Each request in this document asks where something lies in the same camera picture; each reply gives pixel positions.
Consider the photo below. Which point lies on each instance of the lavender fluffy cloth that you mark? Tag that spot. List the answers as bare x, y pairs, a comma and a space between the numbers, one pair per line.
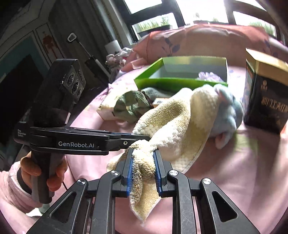
210, 76

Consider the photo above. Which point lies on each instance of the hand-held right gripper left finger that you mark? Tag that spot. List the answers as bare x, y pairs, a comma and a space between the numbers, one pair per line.
130, 172

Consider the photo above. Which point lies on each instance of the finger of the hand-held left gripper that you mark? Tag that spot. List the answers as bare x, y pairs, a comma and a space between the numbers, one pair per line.
122, 135
128, 142

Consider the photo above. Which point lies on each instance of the green cardboard box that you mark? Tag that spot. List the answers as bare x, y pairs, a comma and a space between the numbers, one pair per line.
148, 82

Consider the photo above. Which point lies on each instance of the person's left forearm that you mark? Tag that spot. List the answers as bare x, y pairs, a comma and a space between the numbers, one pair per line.
11, 193

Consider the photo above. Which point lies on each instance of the pink printed bedsheet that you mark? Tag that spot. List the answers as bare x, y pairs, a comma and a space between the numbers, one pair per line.
225, 180

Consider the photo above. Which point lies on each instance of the cream soap box with barcode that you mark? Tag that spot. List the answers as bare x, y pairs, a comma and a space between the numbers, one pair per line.
162, 102

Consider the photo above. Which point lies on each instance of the dark window frame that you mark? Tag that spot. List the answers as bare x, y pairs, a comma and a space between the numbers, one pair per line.
180, 11

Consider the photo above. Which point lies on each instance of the white floral cloth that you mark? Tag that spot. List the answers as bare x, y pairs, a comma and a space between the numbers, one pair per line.
117, 59

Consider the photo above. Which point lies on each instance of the person's left hand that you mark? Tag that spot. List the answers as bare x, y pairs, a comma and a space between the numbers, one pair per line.
56, 177

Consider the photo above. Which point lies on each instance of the black stick tool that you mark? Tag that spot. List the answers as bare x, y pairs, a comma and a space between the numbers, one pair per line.
91, 61

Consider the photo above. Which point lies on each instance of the olive green cloth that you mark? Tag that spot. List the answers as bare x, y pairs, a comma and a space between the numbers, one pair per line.
130, 105

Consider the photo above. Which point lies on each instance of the pink leaf print pillow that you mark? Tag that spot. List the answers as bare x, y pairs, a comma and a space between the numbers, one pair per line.
202, 40

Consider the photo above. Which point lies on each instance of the black and gold box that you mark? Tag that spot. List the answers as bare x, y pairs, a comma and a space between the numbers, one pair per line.
263, 101

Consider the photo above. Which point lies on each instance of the grey terry towel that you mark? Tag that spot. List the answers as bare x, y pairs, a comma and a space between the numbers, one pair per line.
155, 92

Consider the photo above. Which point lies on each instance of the light blue plush toy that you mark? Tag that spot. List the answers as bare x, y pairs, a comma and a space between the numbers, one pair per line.
227, 117

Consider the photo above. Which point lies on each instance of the grass planter box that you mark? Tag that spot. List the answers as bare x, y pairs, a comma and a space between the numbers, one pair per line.
153, 24

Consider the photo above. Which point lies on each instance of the cream terry towel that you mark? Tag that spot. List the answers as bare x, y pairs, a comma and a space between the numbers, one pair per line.
171, 126

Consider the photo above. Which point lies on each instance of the white cylinder container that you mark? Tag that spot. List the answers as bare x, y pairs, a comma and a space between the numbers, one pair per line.
112, 47

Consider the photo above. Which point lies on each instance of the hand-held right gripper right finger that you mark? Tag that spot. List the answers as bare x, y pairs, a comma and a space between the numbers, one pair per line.
157, 173

